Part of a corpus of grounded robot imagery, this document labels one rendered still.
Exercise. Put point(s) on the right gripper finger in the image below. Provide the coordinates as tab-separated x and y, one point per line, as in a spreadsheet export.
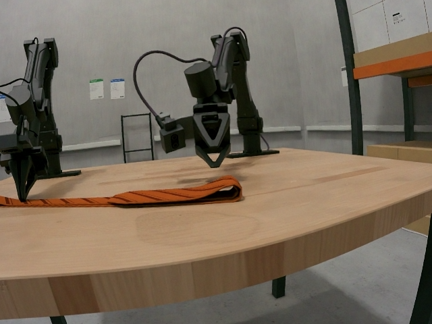
16	173
27	171

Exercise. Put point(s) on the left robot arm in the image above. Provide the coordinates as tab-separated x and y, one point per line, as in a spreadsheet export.
202	82

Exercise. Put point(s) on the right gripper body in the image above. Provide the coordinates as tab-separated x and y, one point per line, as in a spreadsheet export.
31	150

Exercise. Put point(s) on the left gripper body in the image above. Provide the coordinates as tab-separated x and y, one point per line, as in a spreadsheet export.
187	124

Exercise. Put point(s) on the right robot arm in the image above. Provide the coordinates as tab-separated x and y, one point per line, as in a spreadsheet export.
35	103

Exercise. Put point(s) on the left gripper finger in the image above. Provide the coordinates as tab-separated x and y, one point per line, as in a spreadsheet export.
203	150
202	121

